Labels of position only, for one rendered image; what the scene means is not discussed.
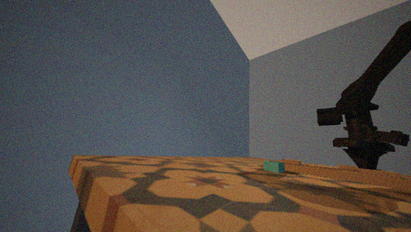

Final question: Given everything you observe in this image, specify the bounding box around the green rectangular block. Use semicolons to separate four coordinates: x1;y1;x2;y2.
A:
263;161;285;173

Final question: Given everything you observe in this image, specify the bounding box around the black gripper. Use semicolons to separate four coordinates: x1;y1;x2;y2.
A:
333;122;396;170

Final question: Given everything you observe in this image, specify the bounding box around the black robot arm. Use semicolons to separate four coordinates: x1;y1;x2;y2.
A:
316;20;411;146

